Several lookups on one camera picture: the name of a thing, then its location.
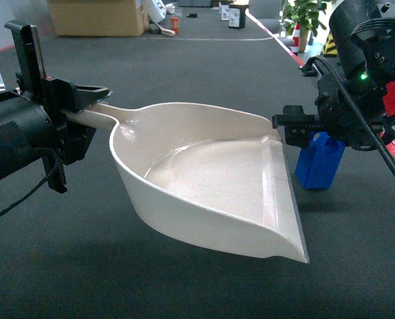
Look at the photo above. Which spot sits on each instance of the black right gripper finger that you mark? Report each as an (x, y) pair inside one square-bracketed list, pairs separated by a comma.
[(299, 127)]

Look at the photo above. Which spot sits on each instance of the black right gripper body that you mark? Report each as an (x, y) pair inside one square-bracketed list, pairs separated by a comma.
[(342, 124)]

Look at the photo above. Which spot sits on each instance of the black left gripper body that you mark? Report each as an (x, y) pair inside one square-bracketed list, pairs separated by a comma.
[(55, 97)]

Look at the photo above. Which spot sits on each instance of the blue plastic block part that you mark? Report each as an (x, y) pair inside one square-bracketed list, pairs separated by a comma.
[(317, 165)]

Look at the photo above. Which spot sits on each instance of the beige plastic dustpan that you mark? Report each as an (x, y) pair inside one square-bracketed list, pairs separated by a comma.
[(209, 176)]

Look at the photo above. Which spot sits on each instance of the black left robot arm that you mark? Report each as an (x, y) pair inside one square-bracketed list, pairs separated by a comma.
[(33, 118)]

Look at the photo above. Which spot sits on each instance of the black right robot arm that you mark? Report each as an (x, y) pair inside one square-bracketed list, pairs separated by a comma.
[(358, 90)]

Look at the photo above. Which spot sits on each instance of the yellow black striped cone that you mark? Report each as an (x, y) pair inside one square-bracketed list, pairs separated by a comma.
[(329, 48)]

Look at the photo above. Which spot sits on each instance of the red white traffic cone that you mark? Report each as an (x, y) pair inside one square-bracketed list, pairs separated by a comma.
[(296, 37)]

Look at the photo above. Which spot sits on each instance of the large open cardboard box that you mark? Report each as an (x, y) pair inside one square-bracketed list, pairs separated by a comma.
[(99, 18)]

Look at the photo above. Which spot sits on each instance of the green potted plant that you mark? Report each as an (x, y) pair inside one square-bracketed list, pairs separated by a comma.
[(305, 12)]

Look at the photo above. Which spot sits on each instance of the black white box near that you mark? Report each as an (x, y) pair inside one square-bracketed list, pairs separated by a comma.
[(237, 17)]

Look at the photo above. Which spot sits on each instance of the orange small can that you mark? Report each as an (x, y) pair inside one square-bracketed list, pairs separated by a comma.
[(175, 24)]

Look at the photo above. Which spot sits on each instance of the wooden handled brush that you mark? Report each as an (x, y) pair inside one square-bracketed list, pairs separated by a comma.
[(155, 28)]

